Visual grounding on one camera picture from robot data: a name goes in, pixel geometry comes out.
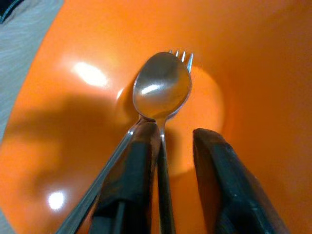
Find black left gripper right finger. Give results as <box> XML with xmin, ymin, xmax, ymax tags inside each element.
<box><xmin>192</xmin><ymin>127</ymin><xmax>291</xmax><ymax>234</ymax></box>

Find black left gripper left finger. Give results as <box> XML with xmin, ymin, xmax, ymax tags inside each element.
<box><xmin>89</xmin><ymin>120</ymin><xmax>162</xmax><ymax>234</ymax></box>

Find metal fork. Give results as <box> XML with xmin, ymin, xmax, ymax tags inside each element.
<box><xmin>55</xmin><ymin>49</ymin><xmax>195</xmax><ymax>234</ymax></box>

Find gold-toned metal spoon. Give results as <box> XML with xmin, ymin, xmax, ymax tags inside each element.
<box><xmin>132</xmin><ymin>51</ymin><xmax>193</xmax><ymax>234</ymax></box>

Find orange plastic bowl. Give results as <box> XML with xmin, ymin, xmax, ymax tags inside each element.
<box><xmin>0</xmin><ymin>0</ymin><xmax>312</xmax><ymax>234</ymax></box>

